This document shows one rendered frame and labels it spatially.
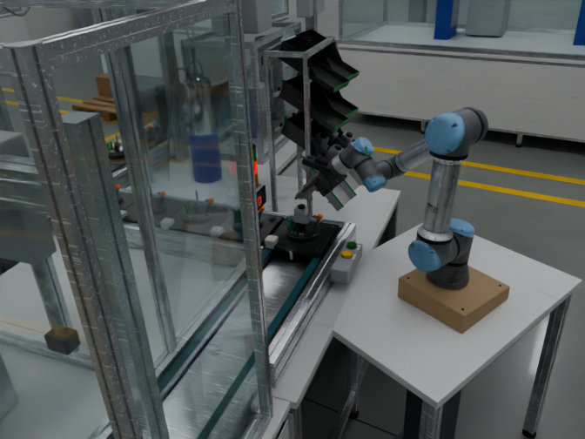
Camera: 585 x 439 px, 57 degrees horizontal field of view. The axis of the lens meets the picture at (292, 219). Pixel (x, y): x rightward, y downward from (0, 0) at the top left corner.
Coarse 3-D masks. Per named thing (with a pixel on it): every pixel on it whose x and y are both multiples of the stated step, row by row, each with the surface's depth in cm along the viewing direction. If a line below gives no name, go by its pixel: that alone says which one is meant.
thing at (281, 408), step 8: (272, 400) 161; (280, 400) 161; (280, 408) 158; (288, 408) 160; (280, 416) 155; (272, 424) 153; (280, 424) 155; (272, 432) 151; (280, 432) 160; (288, 432) 164
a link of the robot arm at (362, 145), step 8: (352, 144) 195; (360, 144) 192; (368, 144) 195; (344, 152) 197; (352, 152) 195; (360, 152) 193; (368, 152) 193; (344, 160) 197; (352, 160) 196; (360, 160) 193; (352, 168) 200
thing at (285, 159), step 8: (288, 144) 346; (296, 144) 346; (280, 152) 334; (288, 152) 333; (296, 152) 337; (304, 152) 351; (280, 160) 323; (288, 160) 326; (296, 160) 340; (264, 168) 313; (280, 168) 316; (288, 168) 329; (296, 168) 342; (288, 176) 331; (296, 176) 344; (304, 176) 358
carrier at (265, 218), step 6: (264, 216) 239; (270, 216) 238; (276, 216) 238; (282, 216) 238; (264, 222) 234; (270, 222) 234; (276, 222) 233; (264, 228) 229; (270, 228) 229; (276, 228) 232; (264, 234) 225; (270, 234) 227; (264, 240) 222
